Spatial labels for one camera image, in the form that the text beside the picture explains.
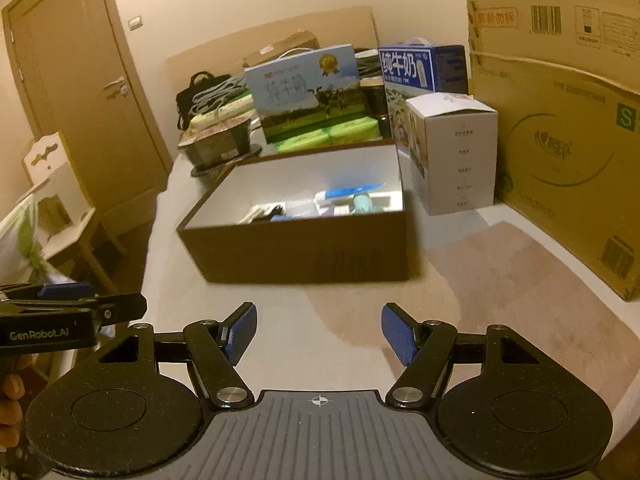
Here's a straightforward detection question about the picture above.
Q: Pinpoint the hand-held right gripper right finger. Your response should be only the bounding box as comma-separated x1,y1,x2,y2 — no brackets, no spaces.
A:
381,302,546,410

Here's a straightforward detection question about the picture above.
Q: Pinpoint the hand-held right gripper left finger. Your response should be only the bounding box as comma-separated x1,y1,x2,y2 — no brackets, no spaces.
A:
97,302,258,411

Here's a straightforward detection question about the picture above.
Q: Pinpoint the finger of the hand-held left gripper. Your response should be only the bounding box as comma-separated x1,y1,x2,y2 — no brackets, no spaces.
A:
0,282,97,303
0,292,147,322

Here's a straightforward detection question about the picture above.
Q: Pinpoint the brown storage box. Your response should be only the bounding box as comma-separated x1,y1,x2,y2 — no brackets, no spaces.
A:
176,139,408,285

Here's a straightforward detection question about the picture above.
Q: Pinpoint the white hair claw clip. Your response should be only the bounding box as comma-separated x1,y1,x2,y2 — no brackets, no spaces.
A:
239,204,288,224

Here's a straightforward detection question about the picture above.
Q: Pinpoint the blue white-capped tube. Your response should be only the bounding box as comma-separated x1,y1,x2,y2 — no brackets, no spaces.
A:
314,182,387,206

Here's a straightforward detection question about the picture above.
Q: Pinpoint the person's left hand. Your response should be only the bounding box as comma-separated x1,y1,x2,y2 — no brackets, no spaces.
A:
0,372,26,448

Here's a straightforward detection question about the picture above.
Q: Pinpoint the white wooden chair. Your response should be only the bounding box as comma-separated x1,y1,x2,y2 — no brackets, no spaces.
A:
22,132,128,281

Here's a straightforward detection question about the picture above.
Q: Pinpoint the brown mat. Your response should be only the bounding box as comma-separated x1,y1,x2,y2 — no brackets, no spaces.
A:
425,220,640,411

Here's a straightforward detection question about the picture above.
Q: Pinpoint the dark instant noodle bowl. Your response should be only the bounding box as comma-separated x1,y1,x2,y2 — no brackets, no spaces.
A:
190,142,263,176
177,119,251,163

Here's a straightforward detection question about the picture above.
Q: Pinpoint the wooden door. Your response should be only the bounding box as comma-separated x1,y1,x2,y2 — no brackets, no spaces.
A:
2,0,173,221

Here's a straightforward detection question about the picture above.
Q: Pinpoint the white product box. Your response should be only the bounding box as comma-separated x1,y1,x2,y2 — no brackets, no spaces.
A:
405,92,499,217

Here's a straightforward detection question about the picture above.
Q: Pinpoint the green tissue pack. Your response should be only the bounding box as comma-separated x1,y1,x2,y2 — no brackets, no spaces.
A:
325,116,381,147
276,127,331,155

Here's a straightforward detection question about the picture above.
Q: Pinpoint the black bag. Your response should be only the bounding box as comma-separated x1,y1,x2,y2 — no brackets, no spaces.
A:
175,71,221,131

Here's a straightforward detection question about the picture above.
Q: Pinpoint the stack of pale packets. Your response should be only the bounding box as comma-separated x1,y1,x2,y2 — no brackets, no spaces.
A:
189,80,251,131

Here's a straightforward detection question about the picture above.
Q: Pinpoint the green cow-print milk carton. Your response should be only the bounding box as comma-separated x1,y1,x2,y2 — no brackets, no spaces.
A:
243,45,373,143

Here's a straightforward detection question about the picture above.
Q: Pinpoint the large cardboard box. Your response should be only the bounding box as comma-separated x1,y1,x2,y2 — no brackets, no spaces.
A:
465,0,640,303

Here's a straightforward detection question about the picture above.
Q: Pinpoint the blue milk carton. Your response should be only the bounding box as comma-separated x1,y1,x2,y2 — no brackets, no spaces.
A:
377,37,471,161

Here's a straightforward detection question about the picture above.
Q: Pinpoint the wooden headboard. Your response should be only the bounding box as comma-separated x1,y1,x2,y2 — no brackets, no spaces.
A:
165,6,381,111

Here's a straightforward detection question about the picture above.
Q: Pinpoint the brown cardboard box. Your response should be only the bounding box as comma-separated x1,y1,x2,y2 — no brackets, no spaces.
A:
242,30,321,68

